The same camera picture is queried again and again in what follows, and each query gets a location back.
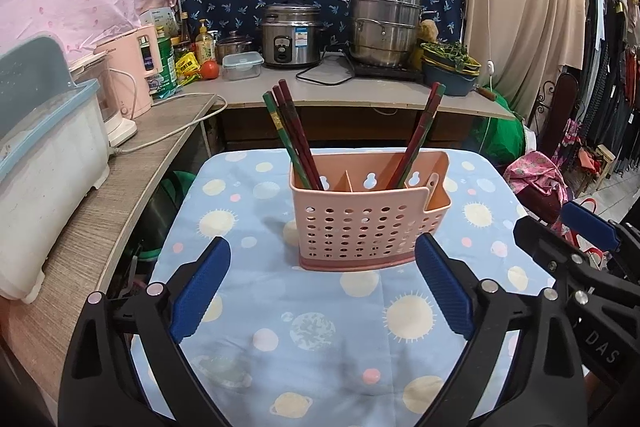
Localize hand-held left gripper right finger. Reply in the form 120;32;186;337
414;233;587;427

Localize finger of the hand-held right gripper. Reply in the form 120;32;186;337
560;201;622;254
513;216;602;304

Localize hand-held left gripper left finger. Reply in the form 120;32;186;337
57;236;236;427

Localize pink perforated utensil basket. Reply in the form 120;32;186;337
289;149;453;273

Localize dark red chopstick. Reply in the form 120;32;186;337
278;79;325;191
397;82;447;188
389;82;441;188
271;84;317;191

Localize green chopstick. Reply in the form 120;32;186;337
262;91;307;190

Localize wooden stool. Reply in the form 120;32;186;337
594;143;617;181

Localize pink floral bag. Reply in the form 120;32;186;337
501;151;572;220

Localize ornate metal chair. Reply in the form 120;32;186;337
529;71;577;158

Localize green cloth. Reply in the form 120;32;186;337
469;103;532;168

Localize blue planet print tablecloth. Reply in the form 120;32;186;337
127;147;556;427

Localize rack of hanging clothes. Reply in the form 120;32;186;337
564;0;640;180

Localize blue basin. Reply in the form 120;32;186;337
421;56;482;97

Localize white clear kitchen appliance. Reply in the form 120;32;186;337
69;51;139;154

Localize white dish cabinet blue lid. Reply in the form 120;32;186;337
0;34;112;305

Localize green plastic bottle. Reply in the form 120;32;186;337
150;27;182;101

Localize yellow snack packet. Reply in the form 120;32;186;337
172;51;204;86

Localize green leafy vegetables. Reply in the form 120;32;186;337
424;40;472;68

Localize clear lidded food container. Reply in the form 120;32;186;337
221;52;265;82

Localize black induction cooker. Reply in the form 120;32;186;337
349;56;427;84

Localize pink electric kettle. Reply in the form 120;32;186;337
94;24;164;118

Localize beige curtain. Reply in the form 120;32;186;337
424;0;587;124

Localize small steel pot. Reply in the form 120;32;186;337
215;32;254;64

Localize yellow dish soap bottle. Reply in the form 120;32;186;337
195;19;217;64

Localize dark sauce bottle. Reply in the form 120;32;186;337
177;12;194;46

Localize steel rice cooker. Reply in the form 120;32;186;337
259;2;324;69

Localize white green carton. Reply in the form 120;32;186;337
139;6;177;34

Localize steel steamer pot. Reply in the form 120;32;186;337
346;0;427;68

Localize white power cable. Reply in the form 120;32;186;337
114;92;229;156

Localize white cable with switch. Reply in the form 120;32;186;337
481;61;500;168

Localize black power cable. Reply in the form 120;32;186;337
294;46;357;86

